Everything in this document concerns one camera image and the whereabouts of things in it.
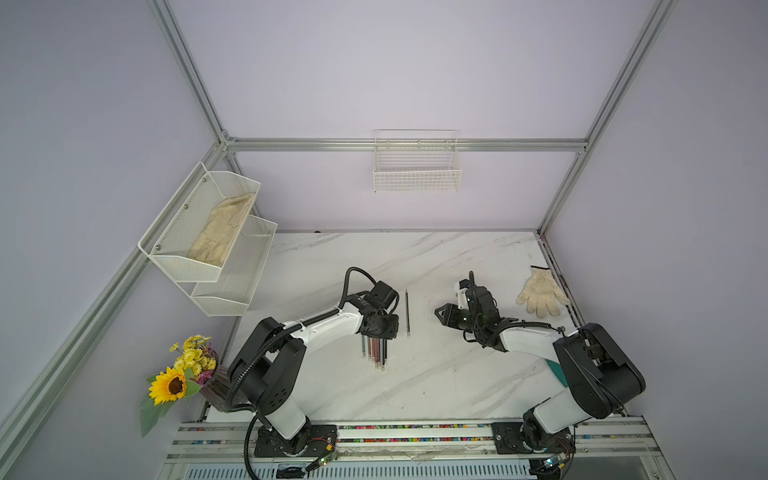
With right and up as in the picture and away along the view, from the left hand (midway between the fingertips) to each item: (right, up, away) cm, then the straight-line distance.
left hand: (389, 334), depth 89 cm
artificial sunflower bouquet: (-41, +1, -27) cm, 49 cm away
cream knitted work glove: (+53, +12, +15) cm, 57 cm away
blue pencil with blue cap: (-3, -6, 0) cm, 7 cm away
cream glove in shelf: (-46, +29, -10) cm, 56 cm away
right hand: (+16, +5, +5) cm, 17 cm away
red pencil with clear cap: (-6, -4, 0) cm, 7 cm away
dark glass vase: (-40, -8, -21) cm, 46 cm away
